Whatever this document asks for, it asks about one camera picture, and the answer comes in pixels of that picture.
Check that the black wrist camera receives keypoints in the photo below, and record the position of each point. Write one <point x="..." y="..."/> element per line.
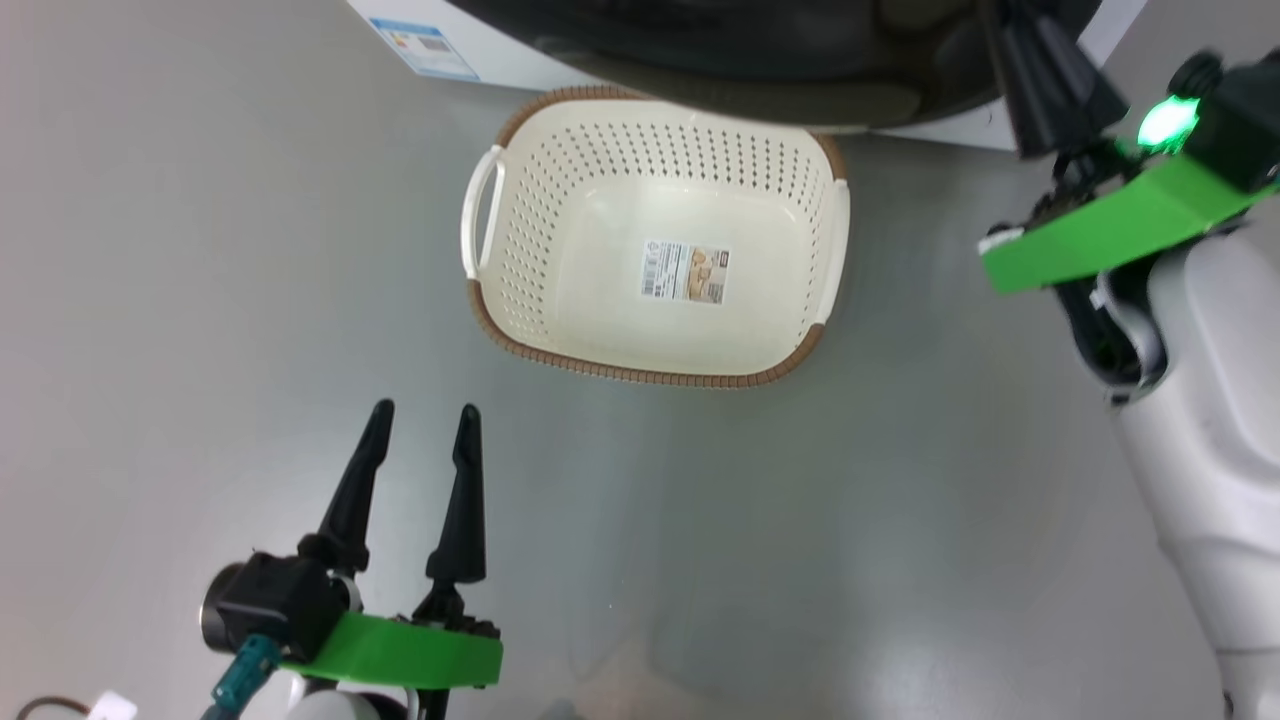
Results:
<point x="1245" y="120"/>
<point x="280" y="605"/>

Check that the white washing machine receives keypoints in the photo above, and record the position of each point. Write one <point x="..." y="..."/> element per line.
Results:
<point x="1115" y="20"/>

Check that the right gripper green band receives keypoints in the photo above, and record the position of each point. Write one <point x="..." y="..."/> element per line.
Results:
<point x="1130" y="225"/>

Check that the cream perforated laundry basket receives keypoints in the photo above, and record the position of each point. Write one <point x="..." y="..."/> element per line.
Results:
<point x="600" y="330"/>

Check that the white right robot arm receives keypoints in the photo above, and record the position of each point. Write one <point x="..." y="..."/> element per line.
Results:
<point x="1210" y="420"/>

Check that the basket product label sticker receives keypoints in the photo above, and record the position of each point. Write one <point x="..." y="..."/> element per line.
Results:
<point x="685" y="272"/>

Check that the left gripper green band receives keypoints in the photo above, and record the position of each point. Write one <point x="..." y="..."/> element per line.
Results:
<point x="400" y="650"/>

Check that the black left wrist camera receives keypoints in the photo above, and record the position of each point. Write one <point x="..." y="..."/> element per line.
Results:
<point x="280" y="605"/>

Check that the blue energy label sticker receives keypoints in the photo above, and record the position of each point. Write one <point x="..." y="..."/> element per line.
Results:
<point x="425" y="50"/>

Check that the dark washing machine door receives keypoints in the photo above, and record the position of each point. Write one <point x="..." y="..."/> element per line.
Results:
<point x="750" y="60"/>

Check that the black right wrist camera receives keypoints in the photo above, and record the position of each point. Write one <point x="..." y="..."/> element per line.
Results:
<point x="1245" y="120"/>

